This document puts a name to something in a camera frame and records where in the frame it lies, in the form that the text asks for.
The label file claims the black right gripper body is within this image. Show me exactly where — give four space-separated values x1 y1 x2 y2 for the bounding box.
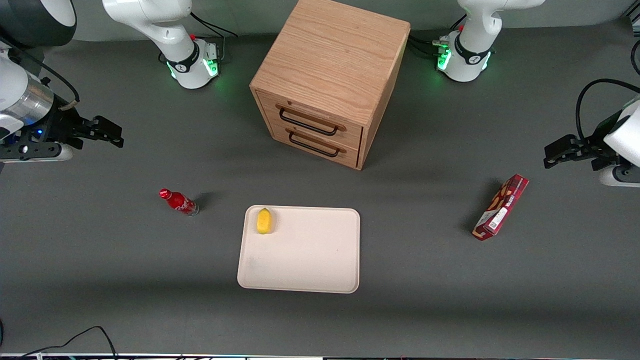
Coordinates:
27 106 87 150

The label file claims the black left base cable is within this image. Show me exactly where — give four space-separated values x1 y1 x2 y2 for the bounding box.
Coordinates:
407 15 468 59

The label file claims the black right base cable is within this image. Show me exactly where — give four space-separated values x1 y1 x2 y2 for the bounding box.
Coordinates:
189 12 239 64

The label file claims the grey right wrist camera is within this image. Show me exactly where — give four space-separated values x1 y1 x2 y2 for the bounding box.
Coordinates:
0 142 74 164

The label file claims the red cookie box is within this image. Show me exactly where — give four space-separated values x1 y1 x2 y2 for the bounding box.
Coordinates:
472 173 530 242

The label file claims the red coke bottle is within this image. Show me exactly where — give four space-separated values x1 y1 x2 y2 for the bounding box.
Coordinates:
159 188 200 217

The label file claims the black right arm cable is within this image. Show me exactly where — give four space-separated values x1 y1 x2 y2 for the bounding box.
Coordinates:
0 36 81 107

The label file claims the black base cable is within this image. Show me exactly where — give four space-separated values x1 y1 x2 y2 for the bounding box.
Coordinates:
407 15 468 59
189 12 239 64

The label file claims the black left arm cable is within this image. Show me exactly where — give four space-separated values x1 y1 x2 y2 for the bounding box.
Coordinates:
575 78 640 143

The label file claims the black cable on table edge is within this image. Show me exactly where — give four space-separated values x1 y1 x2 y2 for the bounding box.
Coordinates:
0 325 119 360

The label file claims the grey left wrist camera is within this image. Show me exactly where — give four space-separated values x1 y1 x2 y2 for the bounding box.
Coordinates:
599 164 640 188

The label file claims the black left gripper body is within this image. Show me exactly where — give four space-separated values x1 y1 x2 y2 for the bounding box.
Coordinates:
574 112 624 171

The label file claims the black drawer handle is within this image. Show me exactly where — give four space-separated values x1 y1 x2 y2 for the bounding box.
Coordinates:
288 130 341 158
278 107 339 137

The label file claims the yellow lemon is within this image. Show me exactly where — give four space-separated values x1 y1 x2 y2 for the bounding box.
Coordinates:
256 207 273 235

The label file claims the wooden drawer cabinet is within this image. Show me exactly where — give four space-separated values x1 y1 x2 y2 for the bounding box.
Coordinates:
249 0 412 171

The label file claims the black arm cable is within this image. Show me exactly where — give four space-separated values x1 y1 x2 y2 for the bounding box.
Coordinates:
0 36 81 107
575 78 640 143

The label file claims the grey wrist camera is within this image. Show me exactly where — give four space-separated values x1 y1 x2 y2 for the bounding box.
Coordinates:
0 142 74 164
599 164 640 188

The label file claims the beige plastic tray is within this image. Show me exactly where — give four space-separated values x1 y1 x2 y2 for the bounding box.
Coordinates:
237 205 361 294

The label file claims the wooden drawer front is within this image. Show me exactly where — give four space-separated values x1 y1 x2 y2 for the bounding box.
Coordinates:
256 90 364 150
269 124 361 169

